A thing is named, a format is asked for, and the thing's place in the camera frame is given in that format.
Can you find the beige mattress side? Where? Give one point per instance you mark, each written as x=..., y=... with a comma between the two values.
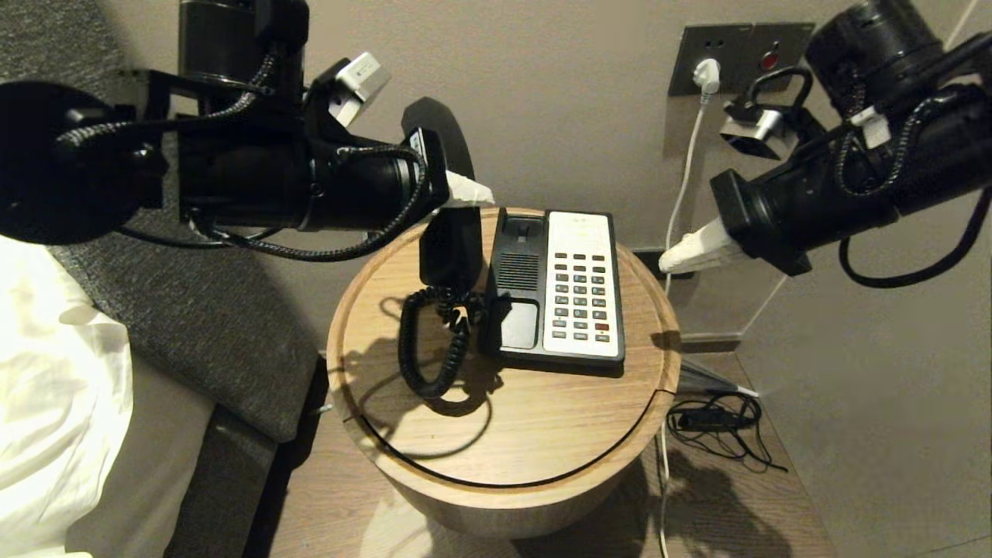
x=147, y=465

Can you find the dark switch plate red button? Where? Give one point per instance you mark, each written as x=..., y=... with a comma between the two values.
x=784, y=37

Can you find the grey folded umbrella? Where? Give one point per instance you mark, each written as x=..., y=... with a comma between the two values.
x=697, y=380

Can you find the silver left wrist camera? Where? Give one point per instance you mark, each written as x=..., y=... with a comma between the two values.
x=360, y=81

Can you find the grey fabric headboard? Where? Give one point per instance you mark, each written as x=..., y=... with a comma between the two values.
x=194, y=325

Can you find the small dark skirting socket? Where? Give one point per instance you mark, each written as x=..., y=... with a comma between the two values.
x=645, y=263

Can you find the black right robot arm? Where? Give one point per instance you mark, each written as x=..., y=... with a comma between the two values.
x=930, y=139

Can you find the black telephone base white keypad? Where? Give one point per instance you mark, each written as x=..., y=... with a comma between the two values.
x=581, y=232

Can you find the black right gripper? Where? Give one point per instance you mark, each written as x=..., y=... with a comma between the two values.
x=790, y=209

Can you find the white bed linen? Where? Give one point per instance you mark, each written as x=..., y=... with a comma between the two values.
x=54, y=403

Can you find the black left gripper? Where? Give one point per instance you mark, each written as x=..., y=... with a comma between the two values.
x=364, y=190

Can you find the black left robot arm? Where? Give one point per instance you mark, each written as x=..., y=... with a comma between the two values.
x=232, y=186

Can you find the black telephone handset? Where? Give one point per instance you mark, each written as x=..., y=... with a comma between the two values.
x=449, y=248

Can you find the dark wall socket plate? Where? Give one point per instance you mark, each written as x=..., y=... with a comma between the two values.
x=686, y=43

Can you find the round wooden bedside table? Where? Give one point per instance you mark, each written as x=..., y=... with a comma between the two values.
x=504, y=449

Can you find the dark fabric bed base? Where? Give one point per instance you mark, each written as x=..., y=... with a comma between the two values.
x=225, y=480

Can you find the white power plug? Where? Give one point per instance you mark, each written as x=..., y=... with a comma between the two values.
x=706, y=76

